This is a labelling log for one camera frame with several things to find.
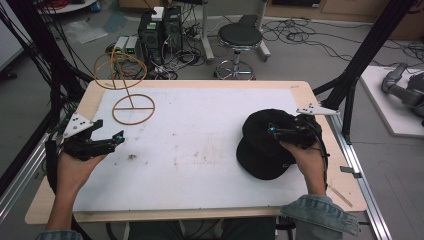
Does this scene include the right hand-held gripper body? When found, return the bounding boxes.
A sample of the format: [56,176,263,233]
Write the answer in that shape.
[279,102,340,150]

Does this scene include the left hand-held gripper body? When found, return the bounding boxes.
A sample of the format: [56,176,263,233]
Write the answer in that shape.
[61,112,105,162]

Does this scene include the black cap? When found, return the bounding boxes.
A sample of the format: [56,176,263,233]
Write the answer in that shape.
[235,108,303,182]

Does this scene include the person's left hand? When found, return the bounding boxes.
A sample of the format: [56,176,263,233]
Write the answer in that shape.
[55,150,108,202]

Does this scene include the person's right hand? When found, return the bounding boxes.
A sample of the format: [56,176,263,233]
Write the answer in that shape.
[279,139,327,197]

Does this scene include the thin wooden stick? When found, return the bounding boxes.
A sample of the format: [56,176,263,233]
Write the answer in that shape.
[327,184,354,208]

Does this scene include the white table mat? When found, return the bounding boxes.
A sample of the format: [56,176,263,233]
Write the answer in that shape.
[72,86,310,213]

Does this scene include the white platform board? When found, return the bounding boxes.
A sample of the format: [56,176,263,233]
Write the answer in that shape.
[359,65,424,138]

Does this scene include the grey power unit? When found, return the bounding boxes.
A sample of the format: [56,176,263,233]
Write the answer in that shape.
[113,35,129,54]
[124,35,139,56]

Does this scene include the clear plastic sheet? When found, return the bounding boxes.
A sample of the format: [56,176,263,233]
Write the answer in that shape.
[62,19,109,45]

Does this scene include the black round stool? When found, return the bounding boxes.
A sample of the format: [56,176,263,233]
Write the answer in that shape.
[213,22,265,81]

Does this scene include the black computer tower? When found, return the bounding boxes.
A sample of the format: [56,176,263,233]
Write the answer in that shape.
[137,11,165,66]
[162,5,184,54]

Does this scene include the person's legs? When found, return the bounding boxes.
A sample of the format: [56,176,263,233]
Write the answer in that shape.
[128,217,278,240]

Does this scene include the white box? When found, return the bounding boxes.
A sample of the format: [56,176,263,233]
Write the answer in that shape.
[150,6,165,22]

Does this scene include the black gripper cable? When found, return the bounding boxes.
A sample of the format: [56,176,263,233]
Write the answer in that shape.
[44,139,68,196]
[308,119,331,192]

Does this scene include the orange wire ring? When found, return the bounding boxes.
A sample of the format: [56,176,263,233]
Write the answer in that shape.
[93,49,157,127]

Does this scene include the metal bracket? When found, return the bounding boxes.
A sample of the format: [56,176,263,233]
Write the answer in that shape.
[339,165,363,179]

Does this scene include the aluminium rail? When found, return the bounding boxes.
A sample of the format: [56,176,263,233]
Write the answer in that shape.
[328,113,394,240]
[0,133,51,223]

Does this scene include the black frame post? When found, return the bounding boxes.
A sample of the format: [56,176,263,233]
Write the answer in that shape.
[312,0,418,144]
[6,0,95,134]

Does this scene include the black floor cables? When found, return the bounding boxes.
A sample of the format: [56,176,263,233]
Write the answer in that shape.
[261,17,424,68]

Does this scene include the white desk leg frame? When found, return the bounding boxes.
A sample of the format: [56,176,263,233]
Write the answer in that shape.
[199,0,272,65]

